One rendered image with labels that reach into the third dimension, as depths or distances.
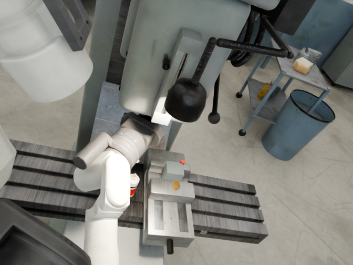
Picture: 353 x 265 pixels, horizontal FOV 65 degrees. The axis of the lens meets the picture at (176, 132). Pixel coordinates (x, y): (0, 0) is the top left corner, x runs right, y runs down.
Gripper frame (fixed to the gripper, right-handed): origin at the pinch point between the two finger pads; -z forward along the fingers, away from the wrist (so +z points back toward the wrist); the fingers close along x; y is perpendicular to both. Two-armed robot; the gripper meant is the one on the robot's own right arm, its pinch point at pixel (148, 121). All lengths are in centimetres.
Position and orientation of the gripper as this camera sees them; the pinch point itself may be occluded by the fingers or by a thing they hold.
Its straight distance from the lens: 79.5
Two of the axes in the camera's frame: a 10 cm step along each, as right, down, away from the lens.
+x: -8.7, -4.8, 0.8
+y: -3.3, 7.0, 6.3
